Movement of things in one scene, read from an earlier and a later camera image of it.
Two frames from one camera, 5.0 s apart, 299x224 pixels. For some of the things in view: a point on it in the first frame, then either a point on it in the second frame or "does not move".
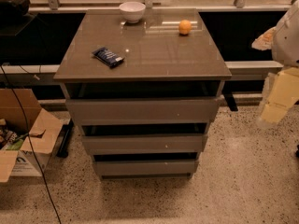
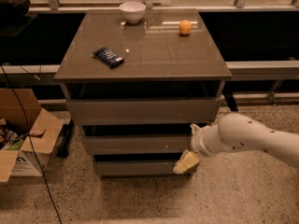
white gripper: (287, 42) -> (196, 141)
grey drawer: (145, 144) does not move
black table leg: (231, 103) does not move
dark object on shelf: (13, 6) does not move
